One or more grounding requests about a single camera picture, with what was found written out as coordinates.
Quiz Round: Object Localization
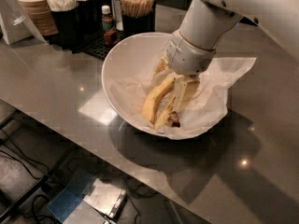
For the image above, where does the small brown sauce bottle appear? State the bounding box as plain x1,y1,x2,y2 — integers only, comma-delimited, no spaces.
101,5,118,47

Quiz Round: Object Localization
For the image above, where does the blue perforated box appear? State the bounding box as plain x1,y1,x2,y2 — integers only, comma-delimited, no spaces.
48,170,96,223

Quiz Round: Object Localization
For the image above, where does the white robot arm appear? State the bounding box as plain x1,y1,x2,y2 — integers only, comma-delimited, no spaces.
165,0,299,76

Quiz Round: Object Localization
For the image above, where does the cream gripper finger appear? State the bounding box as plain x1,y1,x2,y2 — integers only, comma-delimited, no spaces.
173,76,200,112
151,55,173,86

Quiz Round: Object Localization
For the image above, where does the black floor cable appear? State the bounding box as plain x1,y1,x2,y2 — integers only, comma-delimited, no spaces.
0,128,50,180

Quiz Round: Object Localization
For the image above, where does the silver metal box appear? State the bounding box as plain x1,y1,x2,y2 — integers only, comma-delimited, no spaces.
83,178,126,218

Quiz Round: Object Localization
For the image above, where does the stack of brown paper cups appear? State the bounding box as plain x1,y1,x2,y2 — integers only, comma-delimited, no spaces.
19,0,58,36

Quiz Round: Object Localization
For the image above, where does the black cup of white packets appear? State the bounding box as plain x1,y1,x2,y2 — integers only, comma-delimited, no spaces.
47,0,81,49

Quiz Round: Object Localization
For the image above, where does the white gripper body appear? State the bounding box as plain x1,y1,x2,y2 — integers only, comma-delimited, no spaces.
165,30,216,76

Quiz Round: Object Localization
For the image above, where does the white napkin holder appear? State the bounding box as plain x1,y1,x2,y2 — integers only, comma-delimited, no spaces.
0,0,45,45

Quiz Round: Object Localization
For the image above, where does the black rubber mat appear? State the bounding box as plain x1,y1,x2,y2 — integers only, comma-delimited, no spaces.
47,30,125,60

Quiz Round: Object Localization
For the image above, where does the white paper liner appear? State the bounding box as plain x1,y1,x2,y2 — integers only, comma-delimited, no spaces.
102,48,256,140

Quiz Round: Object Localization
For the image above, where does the black cup of wooden stirrers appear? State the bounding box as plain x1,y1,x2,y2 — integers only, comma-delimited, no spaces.
121,0,155,35

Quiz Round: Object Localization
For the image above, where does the white tilted bowl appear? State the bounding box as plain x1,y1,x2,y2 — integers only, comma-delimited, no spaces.
100,31,230,138

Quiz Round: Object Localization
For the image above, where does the yellow banana with brown end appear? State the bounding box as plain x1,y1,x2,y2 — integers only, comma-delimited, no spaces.
154,94,180,129

